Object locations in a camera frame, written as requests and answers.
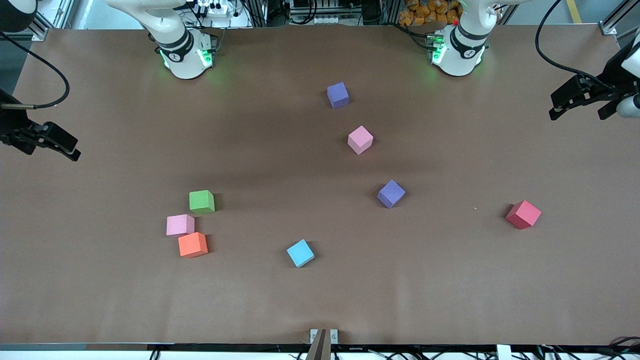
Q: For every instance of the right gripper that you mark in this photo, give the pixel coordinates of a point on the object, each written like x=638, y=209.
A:
x=11, y=125

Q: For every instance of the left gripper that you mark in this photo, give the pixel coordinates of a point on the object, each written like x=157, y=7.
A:
x=611, y=82

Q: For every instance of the pink foam cube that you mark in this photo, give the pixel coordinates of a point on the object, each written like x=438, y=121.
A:
x=360, y=140
x=180, y=225

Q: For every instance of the green foam cube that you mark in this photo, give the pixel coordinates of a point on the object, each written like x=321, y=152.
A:
x=201, y=201

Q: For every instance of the purple foam cube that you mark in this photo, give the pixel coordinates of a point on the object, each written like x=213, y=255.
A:
x=391, y=194
x=338, y=96

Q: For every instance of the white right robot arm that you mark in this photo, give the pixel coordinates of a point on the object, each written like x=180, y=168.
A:
x=182, y=50

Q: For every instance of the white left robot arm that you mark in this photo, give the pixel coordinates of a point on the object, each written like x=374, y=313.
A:
x=462, y=50

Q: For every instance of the red foam cube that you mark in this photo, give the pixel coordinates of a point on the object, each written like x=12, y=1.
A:
x=523, y=215

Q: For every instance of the orange foam cube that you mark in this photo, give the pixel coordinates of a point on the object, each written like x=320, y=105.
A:
x=192, y=245

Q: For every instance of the orange snack bags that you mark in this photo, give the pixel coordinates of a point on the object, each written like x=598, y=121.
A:
x=422, y=12

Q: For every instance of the white power strip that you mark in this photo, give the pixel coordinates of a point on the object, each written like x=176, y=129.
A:
x=216, y=8

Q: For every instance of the blue foam cube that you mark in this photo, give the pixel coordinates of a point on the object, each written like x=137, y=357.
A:
x=300, y=253

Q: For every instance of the white tag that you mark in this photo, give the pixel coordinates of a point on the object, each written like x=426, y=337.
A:
x=504, y=353

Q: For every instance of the aluminium frame profile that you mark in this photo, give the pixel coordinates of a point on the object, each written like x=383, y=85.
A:
x=40, y=34
x=610, y=27

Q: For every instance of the brown camera pole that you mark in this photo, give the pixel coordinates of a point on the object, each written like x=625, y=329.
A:
x=319, y=347

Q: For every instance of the grey metal bracket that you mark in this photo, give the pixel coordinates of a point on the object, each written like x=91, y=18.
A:
x=334, y=336

